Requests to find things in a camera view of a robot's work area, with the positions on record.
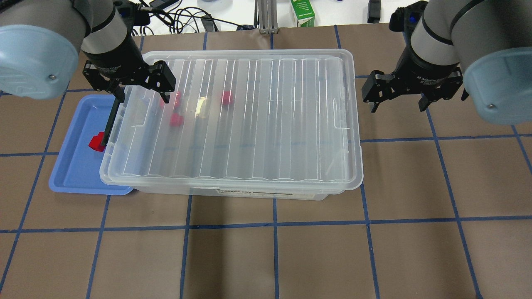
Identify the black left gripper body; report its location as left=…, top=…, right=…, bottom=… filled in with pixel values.
left=82, top=50, right=176, bottom=93

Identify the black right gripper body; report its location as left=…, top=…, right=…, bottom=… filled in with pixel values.
left=362, top=45, right=463, bottom=103

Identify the clear plastic box lid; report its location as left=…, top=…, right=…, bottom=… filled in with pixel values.
left=99, top=49, right=364, bottom=190

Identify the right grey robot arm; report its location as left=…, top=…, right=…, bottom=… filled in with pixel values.
left=362, top=0, right=532, bottom=125

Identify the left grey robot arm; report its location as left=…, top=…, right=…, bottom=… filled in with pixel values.
left=0, top=0, right=176, bottom=152

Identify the clear plastic storage box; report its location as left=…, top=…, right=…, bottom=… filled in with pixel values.
left=102, top=52, right=358, bottom=201

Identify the red block upper pair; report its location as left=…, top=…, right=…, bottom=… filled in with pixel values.
left=159, top=91, right=181, bottom=110

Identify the red block under lid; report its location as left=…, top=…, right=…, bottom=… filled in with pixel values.
left=221, top=91, right=234, bottom=106

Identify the black power adapter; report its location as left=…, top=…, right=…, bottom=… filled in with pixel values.
left=367, top=0, right=381, bottom=23

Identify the blue plastic tray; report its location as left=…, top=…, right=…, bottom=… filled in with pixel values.
left=48, top=94, right=133, bottom=196

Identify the green white carton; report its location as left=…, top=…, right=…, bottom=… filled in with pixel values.
left=289, top=0, right=316, bottom=28

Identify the black cable bundle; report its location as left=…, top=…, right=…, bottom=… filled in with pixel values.
left=137, top=0, right=250, bottom=36

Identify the aluminium frame post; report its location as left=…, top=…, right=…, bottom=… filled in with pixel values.
left=254, top=0, right=278, bottom=34

